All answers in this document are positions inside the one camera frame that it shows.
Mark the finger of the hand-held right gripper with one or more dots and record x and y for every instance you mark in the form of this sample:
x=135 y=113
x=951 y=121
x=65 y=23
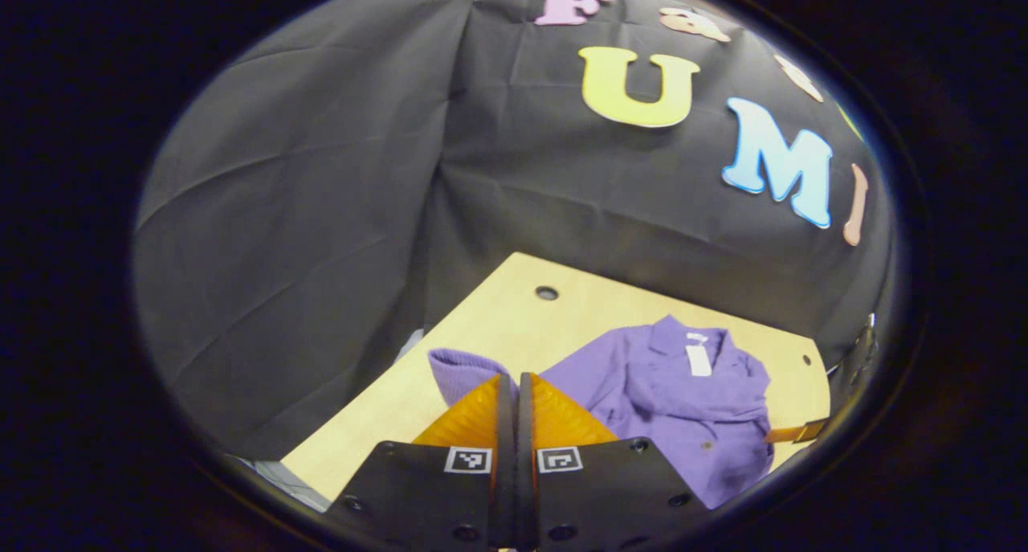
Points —
x=795 y=433

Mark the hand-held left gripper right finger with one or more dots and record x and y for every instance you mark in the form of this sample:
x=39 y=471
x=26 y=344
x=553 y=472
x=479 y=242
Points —
x=525 y=455

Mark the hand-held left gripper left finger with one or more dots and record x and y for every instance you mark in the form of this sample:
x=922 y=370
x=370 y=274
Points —
x=504 y=455

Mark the purple collared shirt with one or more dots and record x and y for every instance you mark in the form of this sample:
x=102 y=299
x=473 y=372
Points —
x=666 y=423

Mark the white paper hang tag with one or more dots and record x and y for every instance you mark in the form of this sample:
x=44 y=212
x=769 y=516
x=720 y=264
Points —
x=699 y=361

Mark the black backdrop cloth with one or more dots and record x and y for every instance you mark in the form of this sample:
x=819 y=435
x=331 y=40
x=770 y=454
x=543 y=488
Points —
x=321 y=214

